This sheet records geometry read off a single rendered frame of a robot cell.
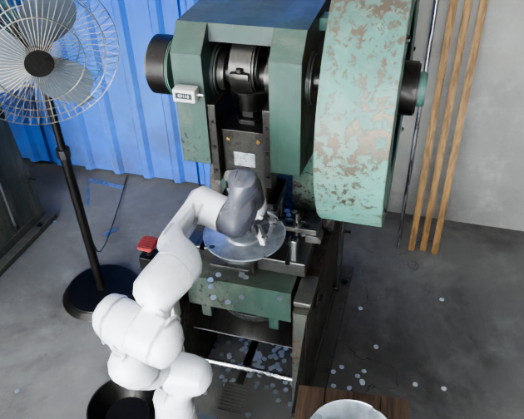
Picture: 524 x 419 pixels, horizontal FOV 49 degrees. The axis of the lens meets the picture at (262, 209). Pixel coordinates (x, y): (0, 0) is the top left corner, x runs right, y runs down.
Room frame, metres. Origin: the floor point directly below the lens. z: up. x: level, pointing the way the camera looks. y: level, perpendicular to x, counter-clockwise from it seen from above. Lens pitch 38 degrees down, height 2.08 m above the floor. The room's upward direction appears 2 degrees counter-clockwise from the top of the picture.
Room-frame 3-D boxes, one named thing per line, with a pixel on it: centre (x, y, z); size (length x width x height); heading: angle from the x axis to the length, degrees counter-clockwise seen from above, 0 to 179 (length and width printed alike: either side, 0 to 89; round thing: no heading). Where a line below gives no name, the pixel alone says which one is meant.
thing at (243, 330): (1.67, 0.02, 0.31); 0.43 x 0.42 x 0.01; 73
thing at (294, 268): (1.66, 0.03, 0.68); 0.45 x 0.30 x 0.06; 73
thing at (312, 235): (1.61, -0.14, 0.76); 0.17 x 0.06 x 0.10; 73
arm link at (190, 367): (0.96, 0.24, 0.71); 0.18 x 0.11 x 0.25; 73
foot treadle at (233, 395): (1.53, 0.07, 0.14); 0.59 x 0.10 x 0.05; 163
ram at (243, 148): (1.62, 0.04, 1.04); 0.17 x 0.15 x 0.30; 163
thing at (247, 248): (1.54, 0.06, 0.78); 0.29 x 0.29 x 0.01
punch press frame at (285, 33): (1.79, -0.02, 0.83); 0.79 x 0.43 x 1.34; 163
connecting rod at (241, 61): (1.66, 0.03, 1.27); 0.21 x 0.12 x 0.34; 163
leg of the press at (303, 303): (1.71, -0.27, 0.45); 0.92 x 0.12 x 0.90; 163
